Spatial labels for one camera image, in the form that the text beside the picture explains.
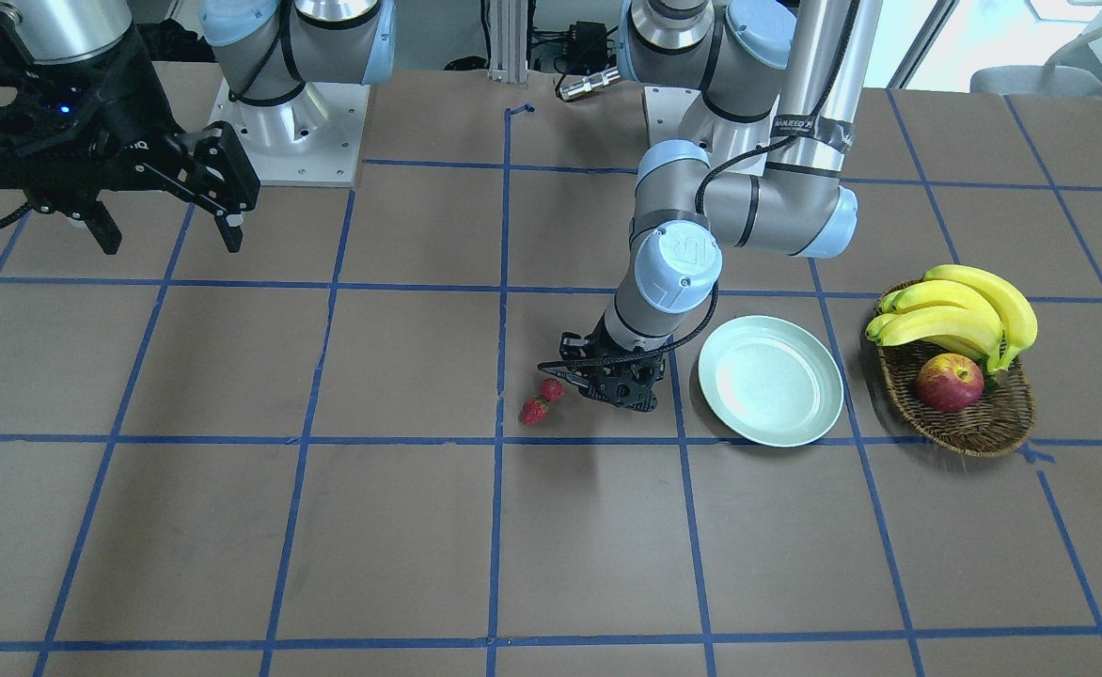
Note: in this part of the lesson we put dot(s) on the black gripper working arm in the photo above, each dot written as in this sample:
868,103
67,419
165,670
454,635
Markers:
646,368

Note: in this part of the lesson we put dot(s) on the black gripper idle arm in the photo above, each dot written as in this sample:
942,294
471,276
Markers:
130,108

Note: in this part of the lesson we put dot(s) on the red strawberry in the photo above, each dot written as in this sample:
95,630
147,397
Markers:
534,411
551,390

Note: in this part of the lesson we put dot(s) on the silver robot arm near plate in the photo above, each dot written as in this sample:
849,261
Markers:
268,50

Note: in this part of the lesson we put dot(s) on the pale green plate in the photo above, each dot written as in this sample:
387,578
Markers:
770,381

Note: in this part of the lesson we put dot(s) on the red yellow apple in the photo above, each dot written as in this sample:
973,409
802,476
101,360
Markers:
949,383

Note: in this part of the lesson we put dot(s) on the yellow banana bunch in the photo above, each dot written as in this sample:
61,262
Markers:
965,310

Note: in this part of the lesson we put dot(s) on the brown wicker basket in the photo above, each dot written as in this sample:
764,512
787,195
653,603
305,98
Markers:
998,423

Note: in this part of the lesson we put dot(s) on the aluminium frame post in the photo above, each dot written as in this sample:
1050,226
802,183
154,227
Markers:
508,29

